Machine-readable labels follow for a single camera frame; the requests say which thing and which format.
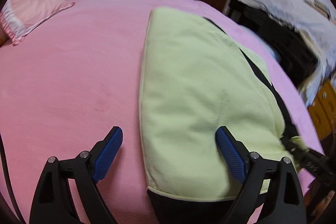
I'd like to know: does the pink pillow with white trim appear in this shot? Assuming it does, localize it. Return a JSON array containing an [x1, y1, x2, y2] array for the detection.
[[1, 0, 75, 45]]

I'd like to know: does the dark wooden cabinet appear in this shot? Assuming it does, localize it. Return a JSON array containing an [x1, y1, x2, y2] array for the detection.
[[228, 0, 323, 90]]

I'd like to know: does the white lace cover cloth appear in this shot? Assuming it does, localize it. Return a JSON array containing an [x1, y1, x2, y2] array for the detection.
[[238, 0, 335, 106]]

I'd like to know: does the person's right hand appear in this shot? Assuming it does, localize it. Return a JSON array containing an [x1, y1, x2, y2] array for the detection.
[[304, 180, 335, 223]]

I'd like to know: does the green and black hooded jacket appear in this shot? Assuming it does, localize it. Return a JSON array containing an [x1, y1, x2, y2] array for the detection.
[[139, 7, 306, 223]]

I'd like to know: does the pink bed sheet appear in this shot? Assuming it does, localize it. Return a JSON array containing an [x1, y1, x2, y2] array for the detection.
[[1, 0, 322, 223]]

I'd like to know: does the yellow wooden drawer cabinet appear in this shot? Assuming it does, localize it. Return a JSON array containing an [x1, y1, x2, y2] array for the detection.
[[307, 80, 336, 140]]

